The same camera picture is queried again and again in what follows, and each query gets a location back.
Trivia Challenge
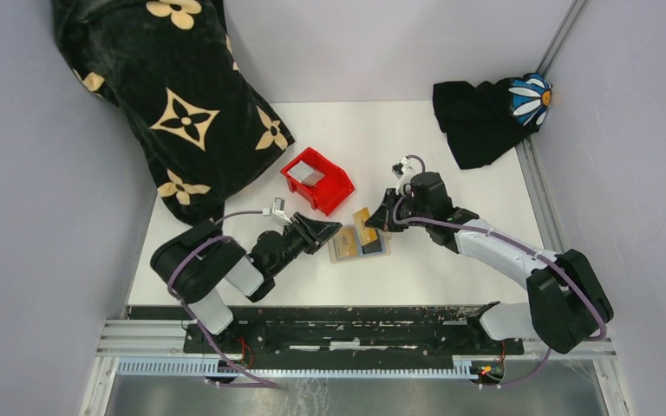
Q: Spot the black cloth with daisy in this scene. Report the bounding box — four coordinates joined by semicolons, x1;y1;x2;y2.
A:
432;73;553;170

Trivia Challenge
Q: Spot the slotted grey cable duct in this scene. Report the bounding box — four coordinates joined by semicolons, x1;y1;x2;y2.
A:
116;357;477;380

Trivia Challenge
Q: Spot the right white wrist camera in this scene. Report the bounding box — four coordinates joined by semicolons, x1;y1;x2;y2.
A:
392;154;426;194

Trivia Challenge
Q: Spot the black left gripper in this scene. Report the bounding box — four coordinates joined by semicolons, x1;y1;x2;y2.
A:
270;211;343;276

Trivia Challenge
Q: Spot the stack of credit cards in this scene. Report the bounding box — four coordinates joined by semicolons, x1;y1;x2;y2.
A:
288;161;325;186

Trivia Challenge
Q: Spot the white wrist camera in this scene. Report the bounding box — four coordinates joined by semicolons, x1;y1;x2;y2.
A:
392;154;426;194
262;197;291;226

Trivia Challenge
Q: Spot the black blanket with beige flowers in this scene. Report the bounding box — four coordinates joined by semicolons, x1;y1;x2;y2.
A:
50;0;295;225

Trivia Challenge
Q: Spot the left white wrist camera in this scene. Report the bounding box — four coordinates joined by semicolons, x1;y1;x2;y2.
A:
262;197;291;226

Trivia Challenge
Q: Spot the red plastic bin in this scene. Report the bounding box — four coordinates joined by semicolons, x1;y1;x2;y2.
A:
280;147;356;217

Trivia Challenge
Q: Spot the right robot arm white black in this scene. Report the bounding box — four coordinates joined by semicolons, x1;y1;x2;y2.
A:
365;172;614;354

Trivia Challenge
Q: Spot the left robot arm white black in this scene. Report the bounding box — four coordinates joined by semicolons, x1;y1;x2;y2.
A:
150;213;343;353

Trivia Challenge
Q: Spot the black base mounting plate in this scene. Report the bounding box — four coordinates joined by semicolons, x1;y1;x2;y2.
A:
213;305;544;370

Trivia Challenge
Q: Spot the aluminium rail frame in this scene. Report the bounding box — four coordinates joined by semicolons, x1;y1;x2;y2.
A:
79;0;633;416

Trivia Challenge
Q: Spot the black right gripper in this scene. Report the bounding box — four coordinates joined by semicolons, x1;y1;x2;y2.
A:
365;188;431;233

